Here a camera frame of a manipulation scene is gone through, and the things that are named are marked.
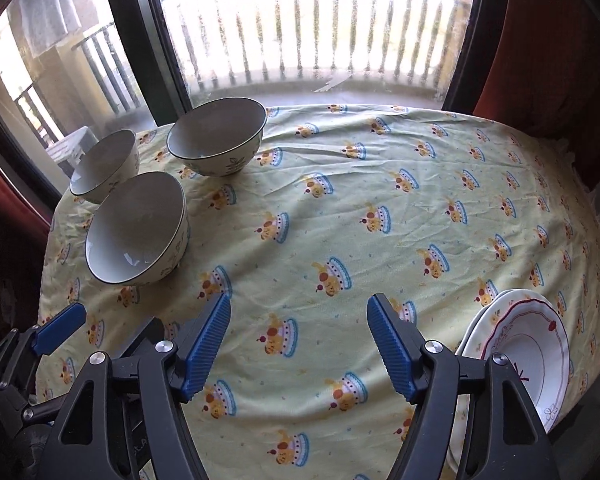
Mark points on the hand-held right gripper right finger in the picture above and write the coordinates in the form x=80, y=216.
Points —
x=392, y=345

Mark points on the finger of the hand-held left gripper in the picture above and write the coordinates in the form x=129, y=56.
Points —
x=145, y=332
x=60, y=327

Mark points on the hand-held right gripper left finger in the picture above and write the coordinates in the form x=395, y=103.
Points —
x=205, y=345

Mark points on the large orange-flower scalloped plate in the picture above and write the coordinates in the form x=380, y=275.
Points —
x=480, y=322

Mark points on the cream floral ceramic bowl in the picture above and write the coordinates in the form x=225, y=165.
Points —
x=135, y=230
x=105, y=167
x=215, y=135

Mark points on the small red-rimmed scalloped dish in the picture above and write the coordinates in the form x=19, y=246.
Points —
x=530, y=360

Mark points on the red curtain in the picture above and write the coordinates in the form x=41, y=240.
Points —
x=555, y=60
x=5, y=180

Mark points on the yellow printed tablecloth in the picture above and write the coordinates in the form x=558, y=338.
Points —
x=330, y=185

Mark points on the white plastic stool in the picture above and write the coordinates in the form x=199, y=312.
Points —
x=72, y=147

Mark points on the balcony railing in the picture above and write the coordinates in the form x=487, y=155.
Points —
x=107, y=70

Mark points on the white hanging cloth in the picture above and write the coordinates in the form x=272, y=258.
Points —
x=45, y=10

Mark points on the dark window frame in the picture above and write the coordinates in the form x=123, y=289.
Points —
x=145, y=60

